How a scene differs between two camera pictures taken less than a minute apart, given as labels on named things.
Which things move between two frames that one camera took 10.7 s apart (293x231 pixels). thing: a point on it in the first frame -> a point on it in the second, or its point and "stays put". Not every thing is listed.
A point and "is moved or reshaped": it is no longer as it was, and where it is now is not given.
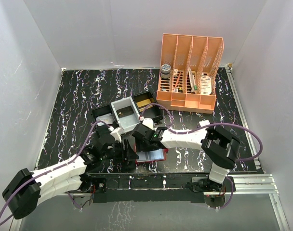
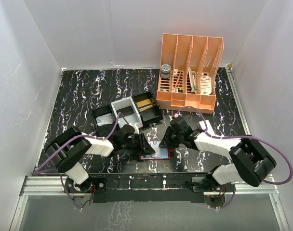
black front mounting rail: [144, 188] stays put
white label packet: [206, 85] stays put
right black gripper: [137, 131] -> [169, 138]
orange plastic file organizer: [188, 66] stays put
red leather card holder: [159, 154] is moved or reshaped
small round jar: [165, 72] stays put
